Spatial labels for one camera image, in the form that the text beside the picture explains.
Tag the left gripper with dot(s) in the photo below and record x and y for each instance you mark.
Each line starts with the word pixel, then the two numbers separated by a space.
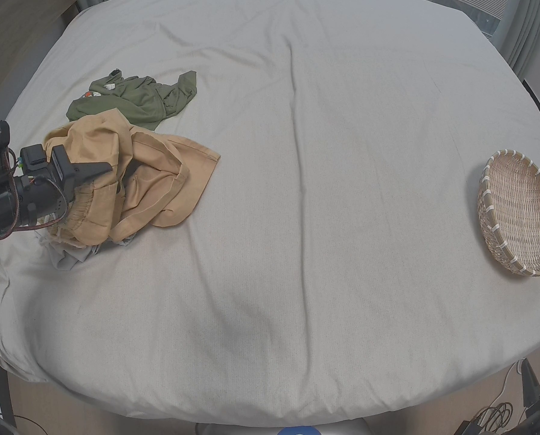
pixel 43 202

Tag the tan shorts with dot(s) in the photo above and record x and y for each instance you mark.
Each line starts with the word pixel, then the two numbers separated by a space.
pixel 161 175

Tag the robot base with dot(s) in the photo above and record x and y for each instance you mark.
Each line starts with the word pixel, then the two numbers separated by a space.
pixel 297 426

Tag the green garment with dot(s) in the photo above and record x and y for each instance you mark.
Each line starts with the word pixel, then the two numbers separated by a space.
pixel 134 100

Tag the round woven basket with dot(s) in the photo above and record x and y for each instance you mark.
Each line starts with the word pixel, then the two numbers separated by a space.
pixel 519 206

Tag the black power adapter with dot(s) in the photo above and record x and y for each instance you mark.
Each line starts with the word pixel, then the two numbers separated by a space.
pixel 469 427

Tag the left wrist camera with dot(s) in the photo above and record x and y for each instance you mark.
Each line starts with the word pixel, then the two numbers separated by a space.
pixel 33 159

